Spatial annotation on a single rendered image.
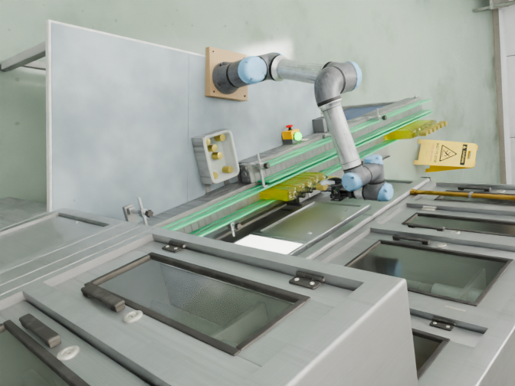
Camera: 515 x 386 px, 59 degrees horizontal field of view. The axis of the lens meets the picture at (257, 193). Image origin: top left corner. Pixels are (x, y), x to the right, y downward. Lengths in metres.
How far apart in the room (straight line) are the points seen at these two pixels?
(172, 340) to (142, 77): 1.43
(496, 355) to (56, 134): 1.55
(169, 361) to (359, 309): 0.28
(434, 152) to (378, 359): 4.78
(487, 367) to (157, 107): 1.54
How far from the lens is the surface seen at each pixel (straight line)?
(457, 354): 1.28
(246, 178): 2.22
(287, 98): 2.60
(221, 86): 2.19
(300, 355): 0.63
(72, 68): 1.90
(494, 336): 1.32
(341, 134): 1.80
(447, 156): 5.41
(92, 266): 1.18
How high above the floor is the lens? 2.48
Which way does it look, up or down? 45 degrees down
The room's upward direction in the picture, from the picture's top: 95 degrees clockwise
